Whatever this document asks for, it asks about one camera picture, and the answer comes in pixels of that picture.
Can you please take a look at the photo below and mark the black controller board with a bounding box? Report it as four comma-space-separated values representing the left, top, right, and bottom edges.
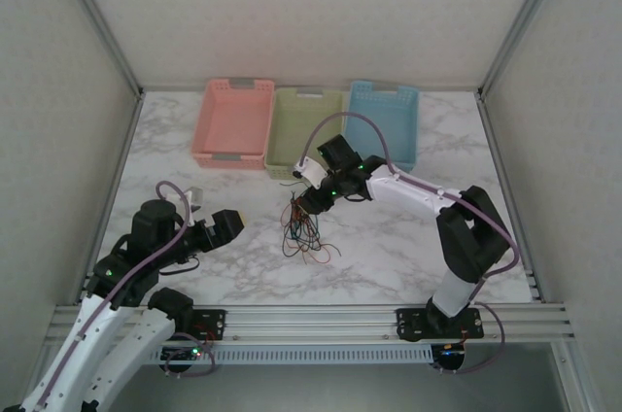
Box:
159, 344, 208, 367
432, 342, 468, 372

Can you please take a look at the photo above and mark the grey slotted cable duct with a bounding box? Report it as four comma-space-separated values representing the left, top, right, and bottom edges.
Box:
145, 344, 434, 365

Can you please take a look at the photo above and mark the thin black wire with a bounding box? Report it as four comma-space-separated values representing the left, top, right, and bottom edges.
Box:
279, 181, 322, 262

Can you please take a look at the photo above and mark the aluminium frame leg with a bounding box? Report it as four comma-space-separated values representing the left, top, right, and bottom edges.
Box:
551, 341, 592, 412

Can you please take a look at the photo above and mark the thin blue wire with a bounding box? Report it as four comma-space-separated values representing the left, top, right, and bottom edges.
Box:
286, 217, 322, 251

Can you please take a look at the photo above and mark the pink plastic basket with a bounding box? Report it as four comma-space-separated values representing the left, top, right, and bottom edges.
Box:
190, 77, 277, 171

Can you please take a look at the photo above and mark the blue plastic basket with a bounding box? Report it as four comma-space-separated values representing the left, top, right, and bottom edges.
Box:
342, 80, 420, 174

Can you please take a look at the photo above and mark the aluminium frame post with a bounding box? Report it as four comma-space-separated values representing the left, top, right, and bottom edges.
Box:
477, 0, 574, 100
55, 0, 146, 98

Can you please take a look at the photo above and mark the aluminium table side rail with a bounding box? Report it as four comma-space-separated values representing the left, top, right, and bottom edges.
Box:
475, 90, 545, 306
85, 90, 146, 287

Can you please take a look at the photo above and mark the green plastic basket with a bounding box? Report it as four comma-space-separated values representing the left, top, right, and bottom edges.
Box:
263, 86, 345, 184

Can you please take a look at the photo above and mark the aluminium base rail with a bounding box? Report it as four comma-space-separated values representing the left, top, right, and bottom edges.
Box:
51, 302, 577, 343

